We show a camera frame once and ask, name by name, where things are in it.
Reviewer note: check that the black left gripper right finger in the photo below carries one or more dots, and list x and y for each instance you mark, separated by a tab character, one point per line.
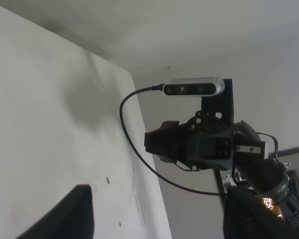
245	217

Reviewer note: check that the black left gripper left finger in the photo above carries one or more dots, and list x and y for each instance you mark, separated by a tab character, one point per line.
71	218

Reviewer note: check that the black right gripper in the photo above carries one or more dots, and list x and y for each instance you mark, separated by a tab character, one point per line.
203	142

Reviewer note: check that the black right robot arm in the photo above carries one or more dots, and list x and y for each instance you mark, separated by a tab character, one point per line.
265	178

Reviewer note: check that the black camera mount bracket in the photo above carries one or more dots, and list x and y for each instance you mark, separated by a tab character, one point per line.
221	103

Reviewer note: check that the silver depth camera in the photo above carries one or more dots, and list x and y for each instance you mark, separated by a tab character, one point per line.
202	87

